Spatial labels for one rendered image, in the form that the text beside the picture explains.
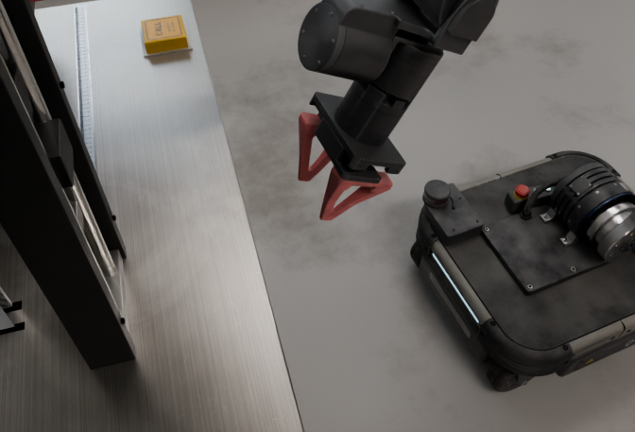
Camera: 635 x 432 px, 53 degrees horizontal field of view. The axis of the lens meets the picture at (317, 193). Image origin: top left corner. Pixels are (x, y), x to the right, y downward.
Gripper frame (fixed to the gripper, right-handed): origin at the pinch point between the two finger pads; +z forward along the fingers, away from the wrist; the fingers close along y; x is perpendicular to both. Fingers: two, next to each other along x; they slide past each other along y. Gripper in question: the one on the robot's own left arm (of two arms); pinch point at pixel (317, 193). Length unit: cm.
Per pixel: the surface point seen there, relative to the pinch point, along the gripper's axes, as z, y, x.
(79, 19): 22, -66, -9
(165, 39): 14, -51, 1
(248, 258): 16.4, -5.2, 0.9
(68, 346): 27.5, -1.7, -18.7
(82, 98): 23, -44, -11
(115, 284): 22.2, -6.2, -13.9
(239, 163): 83, -106, 66
